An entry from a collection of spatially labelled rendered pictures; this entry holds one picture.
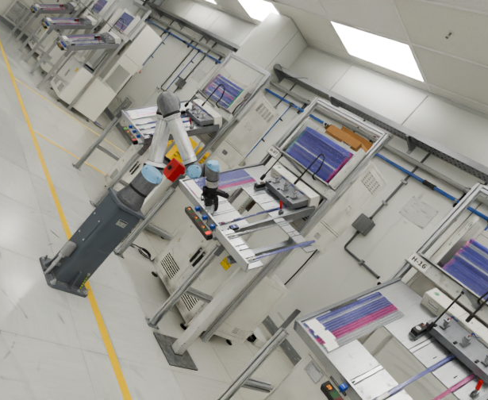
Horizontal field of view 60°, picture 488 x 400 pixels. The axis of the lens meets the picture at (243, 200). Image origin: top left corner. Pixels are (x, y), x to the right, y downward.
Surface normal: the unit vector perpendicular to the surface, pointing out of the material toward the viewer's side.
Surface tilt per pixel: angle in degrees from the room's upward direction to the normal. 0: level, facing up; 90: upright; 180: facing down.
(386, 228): 90
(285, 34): 90
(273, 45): 90
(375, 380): 44
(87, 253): 90
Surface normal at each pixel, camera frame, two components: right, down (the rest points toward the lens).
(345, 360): 0.07, -0.84
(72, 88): 0.50, 0.50
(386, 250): -0.57, -0.44
